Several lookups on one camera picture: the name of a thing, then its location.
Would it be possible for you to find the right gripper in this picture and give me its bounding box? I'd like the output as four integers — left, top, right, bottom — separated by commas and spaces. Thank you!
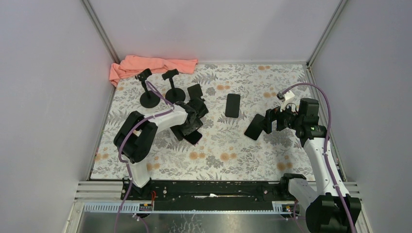
257, 100, 303, 134

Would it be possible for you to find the black round-base stand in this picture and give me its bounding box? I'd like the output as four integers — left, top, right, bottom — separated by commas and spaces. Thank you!
162, 69, 186, 103
135, 68, 160, 109

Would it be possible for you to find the purple phone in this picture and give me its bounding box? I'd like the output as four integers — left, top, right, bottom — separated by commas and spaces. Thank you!
171, 126, 203, 145

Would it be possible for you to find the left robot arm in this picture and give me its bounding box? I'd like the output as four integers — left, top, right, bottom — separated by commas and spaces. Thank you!
113, 98, 208, 200

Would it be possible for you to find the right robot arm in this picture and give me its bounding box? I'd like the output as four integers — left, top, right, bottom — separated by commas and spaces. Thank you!
263, 98, 361, 233

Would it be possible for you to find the black phone right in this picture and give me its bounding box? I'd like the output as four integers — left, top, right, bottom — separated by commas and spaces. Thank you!
244, 114, 265, 141

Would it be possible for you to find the black phone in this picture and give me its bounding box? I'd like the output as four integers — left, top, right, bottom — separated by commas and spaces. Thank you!
244, 114, 265, 141
225, 93, 241, 118

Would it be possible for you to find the black phone centre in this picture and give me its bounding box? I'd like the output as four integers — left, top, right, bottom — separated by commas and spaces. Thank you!
225, 93, 241, 118

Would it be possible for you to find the pink cloth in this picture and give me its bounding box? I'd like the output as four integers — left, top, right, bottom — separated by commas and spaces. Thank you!
109, 55, 198, 87

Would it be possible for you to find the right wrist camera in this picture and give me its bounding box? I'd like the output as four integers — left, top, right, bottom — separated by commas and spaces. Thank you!
277, 90, 295, 112

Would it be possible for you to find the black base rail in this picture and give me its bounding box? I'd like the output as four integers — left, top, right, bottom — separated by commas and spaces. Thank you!
120, 179, 296, 211

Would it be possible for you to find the aluminium frame profile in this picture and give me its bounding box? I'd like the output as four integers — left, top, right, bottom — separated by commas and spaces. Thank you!
75, 181, 362, 200

